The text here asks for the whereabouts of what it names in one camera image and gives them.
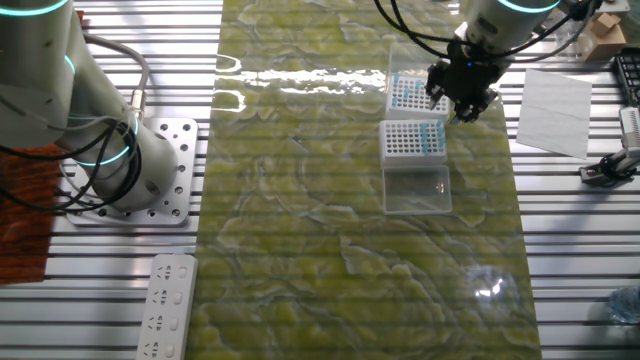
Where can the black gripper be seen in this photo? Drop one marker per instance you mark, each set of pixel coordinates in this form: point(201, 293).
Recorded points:
point(470, 75)

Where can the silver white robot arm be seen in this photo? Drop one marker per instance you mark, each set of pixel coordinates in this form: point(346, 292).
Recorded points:
point(30, 75)

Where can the far white pipette tip box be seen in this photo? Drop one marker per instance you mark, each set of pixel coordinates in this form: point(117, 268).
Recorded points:
point(410, 113)

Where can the white tip rack clear lid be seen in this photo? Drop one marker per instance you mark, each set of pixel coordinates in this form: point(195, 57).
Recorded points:
point(410, 160)

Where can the white paper sheet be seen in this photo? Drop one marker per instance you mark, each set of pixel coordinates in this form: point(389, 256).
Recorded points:
point(555, 115)

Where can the clear plastic cup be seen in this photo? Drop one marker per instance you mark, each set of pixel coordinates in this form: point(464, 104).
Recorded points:
point(575, 47)

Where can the small cardboard box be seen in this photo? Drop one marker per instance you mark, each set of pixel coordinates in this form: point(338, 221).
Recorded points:
point(607, 45)

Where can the black keyboard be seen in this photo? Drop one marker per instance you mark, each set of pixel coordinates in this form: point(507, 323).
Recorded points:
point(631, 75)

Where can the white box device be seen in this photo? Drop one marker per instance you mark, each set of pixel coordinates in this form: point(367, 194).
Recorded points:
point(617, 6)

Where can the green marble pattern mat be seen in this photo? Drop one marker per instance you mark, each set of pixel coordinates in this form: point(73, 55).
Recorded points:
point(300, 225)

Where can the clear water bottle blue cap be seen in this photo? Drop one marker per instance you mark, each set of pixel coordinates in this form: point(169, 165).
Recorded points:
point(627, 305)

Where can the white power strip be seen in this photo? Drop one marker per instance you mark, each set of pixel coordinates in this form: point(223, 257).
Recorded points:
point(167, 280)

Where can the reddish brown board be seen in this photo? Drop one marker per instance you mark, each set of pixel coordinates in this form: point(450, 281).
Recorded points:
point(25, 225)

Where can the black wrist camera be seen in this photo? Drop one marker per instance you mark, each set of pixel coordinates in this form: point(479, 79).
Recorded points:
point(582, 9)

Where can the black camera clamp mount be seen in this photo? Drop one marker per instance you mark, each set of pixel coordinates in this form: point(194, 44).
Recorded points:
point(607, 170)

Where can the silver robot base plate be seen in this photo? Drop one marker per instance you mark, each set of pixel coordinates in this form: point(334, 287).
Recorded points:
point(186, 170)

